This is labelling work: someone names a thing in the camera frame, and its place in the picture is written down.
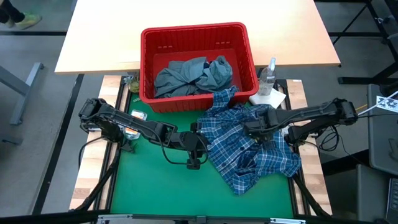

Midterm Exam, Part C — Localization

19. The grey desk leg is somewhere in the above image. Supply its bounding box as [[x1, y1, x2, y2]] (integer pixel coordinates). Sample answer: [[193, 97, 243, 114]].
[[0, 62, 45, 126]]

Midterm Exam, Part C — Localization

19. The white tote bag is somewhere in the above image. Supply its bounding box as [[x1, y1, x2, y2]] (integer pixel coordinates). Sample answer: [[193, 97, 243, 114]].
[[248, 88, 287, 110]]

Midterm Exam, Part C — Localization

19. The small potted succulent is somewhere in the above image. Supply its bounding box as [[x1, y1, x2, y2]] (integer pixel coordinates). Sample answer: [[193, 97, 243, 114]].
[[123, 74, 141, 94]]

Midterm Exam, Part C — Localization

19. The black monitor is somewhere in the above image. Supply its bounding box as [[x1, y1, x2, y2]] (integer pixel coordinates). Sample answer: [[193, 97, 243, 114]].
[[368, 83, 398, 175]]

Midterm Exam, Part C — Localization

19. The red plastic laundry bin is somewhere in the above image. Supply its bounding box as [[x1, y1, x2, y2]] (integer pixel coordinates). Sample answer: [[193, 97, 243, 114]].
[[139, 21, 259, 113]]

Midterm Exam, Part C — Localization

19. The clear box with orange label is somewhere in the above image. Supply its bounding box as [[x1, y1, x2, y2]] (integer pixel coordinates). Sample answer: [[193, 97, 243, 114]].
[[123, 109, 149, 141]]

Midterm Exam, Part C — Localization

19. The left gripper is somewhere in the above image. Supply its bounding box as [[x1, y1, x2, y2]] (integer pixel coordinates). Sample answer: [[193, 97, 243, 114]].
[[178, 121, 214, 157]]

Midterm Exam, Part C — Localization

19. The black desk leg frame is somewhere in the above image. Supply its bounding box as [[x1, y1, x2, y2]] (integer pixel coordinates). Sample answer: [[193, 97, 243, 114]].
[[329, 0, 398, 85]]

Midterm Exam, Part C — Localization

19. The clear spray bottle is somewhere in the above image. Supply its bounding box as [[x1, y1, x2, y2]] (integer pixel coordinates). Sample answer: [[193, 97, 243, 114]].
[[257, 57, 277, 96]]

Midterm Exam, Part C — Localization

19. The blue plaid shirt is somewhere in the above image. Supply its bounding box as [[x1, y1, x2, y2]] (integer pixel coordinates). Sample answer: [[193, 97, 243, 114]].
[[196, 85, 302, 196]]

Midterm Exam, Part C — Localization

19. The grey garment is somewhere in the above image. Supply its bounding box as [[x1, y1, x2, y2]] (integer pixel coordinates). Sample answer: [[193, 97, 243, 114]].
[[154, 55, 233, 99]]

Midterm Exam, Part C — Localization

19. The black keyboard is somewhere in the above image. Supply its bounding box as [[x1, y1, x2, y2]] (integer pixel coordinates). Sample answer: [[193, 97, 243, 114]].
[[386, 177, 398, 223]]

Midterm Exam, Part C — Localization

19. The dark grey cabinet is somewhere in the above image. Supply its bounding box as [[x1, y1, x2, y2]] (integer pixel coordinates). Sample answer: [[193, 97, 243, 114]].
[[323, 164, 389, 222]]

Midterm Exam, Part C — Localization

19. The black aluminium table frame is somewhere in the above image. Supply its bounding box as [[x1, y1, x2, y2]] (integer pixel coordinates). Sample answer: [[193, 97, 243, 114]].
[[93, 74, 313, 218]]

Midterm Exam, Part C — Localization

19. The person's leg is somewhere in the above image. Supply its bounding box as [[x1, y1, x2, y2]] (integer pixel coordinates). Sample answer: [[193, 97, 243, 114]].
[[0, 0, 25, 24]]

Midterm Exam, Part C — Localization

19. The silver metal bar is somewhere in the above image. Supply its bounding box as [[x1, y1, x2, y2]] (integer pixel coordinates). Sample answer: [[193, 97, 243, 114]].
[[96, 213, 307, 224]]

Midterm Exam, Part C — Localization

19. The printed paper sheet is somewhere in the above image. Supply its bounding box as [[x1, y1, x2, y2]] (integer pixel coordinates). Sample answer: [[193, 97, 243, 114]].
[[376, 95, 398, 113]]

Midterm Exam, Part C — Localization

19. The black diagonal frame strut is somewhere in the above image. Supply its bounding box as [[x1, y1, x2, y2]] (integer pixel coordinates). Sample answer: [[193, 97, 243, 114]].
[[72, 149, 121, 213], [292, 174, 331, 217]]

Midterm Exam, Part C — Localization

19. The black left camera cable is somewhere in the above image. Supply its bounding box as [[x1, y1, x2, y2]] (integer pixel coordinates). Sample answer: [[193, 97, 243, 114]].
[[160, 136, 210, 166]]

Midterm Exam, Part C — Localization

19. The beige wooden desk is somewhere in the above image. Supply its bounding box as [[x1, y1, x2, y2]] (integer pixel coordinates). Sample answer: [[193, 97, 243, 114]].
[[55, 0, 341, 75]]

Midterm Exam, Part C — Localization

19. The white cable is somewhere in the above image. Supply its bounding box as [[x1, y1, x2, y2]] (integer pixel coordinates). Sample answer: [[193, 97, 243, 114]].
[[357, 90, 398, 116]]

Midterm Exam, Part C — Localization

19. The person's foot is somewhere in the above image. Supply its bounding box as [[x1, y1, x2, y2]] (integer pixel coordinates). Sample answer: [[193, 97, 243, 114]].
[[14, 12, 42, 30]]

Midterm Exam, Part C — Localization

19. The black floor cable bundle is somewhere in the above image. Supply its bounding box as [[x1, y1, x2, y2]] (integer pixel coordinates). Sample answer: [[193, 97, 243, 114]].
[[318, 124, 341, 152]]

